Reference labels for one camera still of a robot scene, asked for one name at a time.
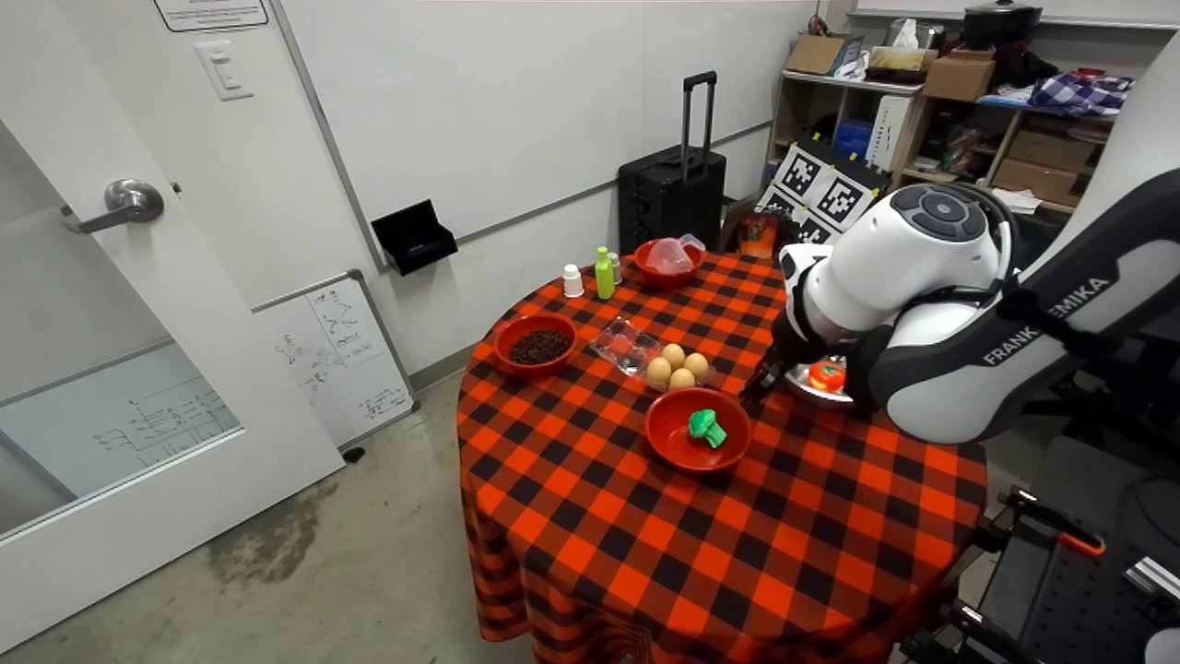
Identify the red tomato toy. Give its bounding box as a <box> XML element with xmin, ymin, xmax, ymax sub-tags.
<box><xmin>805</xmin><ymin>356</ymin><xmax>849</xmax><ymax>393</ymax></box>

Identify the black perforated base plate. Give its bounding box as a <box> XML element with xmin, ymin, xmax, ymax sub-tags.
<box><xmin>901</xmin><ymin>526</ymin><xmax>1180</xmax><ymax>664</ymax></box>

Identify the silver door handle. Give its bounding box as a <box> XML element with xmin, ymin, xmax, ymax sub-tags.
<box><xmin>64</xmin><ymin>176</ymin><xmax>166</xmax><ymax>234</ymax></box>

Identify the red bowl near front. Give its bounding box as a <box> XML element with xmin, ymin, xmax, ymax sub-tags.
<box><xmin>645</xmin><ymin>387</ymin><xmax>753</xmax><ymax>473</ymax></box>

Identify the fiducial marker board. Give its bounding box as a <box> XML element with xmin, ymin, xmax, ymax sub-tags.
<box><xmin>756</xmin><ymin>143</ymin><xmax>889</xmax><ymax>245</ymax></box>

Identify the red bowl with pink contents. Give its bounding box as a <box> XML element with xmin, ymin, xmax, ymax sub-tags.
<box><xmin>631</xmin><ymin>236</ymin><xmax>706</xmax><ymax>288</ymax></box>

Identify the small white bottle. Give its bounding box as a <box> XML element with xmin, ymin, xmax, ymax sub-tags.
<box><xmin>562</xmin><ymin>262</ymin><xmax>588</xmax><ymax>297</ymax></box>

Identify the black orange clamp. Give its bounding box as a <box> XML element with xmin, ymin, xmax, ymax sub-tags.
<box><xmin>972</xmin><ymin>486</ymin><xmax>1105</xmax><ymax>558</ymax></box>

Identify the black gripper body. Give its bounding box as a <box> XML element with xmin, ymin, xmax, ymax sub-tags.
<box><xmin>741</xmin><ymin>318</ymin><xmax>819</xmax><ymax>403</ymax></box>

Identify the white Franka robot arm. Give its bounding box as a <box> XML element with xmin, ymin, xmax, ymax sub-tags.
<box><xmin>744</xmin><ymin>36</ymin><xmax>1180</xmax><ymax>443</ymax></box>

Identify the beige egg toy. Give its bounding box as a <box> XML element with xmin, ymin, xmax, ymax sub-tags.
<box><xmin>645</xmin><ymin>356</ymin><xmax>671</xmax><ymax>390</ymax></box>
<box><xmin>669</xmin><ymin>368</ymin><xmax>696</xmax><ymax>390</ymax></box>
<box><xmin>659</xmin><ymin>342</ymin><xmax>687</xmax><ymax>368</ymax></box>

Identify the wooden storage shelf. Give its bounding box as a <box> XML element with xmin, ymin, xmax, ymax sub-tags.
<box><xmin>767</xmin><ymin>23</ymin><xmax>1132</xmax><ymax>218</ymax></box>

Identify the small whiteboard on floor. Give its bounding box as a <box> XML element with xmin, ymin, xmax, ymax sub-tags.
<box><xmin>254</xmin><ymin>272</ymin><xmax>415</xmax><ymax>447</ymax></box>

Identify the black wall tray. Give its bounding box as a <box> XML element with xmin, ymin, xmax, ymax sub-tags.
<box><xmin>372</xmin><ymin>200</ymin><xmax>458</xmax><ymax>277</ymax></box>

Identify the red bowl with dark contents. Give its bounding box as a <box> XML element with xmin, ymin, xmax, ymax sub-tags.
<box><xmin>493</xmin><ymin>315</ymin><xmax>579</xmax><ymax>380</ymax></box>

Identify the white door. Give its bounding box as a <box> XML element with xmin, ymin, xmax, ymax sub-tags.
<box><xmin>0</xmin><ymin>0</ymin><xmax>339</xmax><ymax>650</ymax></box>

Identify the silver metal bowl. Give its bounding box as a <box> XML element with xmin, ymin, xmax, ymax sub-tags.
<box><xmin>785</xmin><ymin>353</ymin><xmax>853</xmax><ymax>406</ymax></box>

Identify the black suitcase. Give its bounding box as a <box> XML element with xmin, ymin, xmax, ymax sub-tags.
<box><xmin>617</xmin><ymin>68</ymin><xmax>730</xmax><ymax>258</ymax></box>

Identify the red black checkered tablecloth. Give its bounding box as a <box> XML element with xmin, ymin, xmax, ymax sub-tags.
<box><xmin>458</xmin><ymin>253</ymin><xmax>989</xmax><ymax>664</ymax></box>

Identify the green broccoli toy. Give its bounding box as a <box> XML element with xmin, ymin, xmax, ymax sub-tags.
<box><xmin>687</xmin><ymin>408</ymin><xmax>728</xmax><ymax>451</ymax></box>

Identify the green plastic bottle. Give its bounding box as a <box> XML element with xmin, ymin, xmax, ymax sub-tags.
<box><xmin>595</xmin><ymin>246</ymin><xmax>617</xmax><ymax>301</ymax></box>

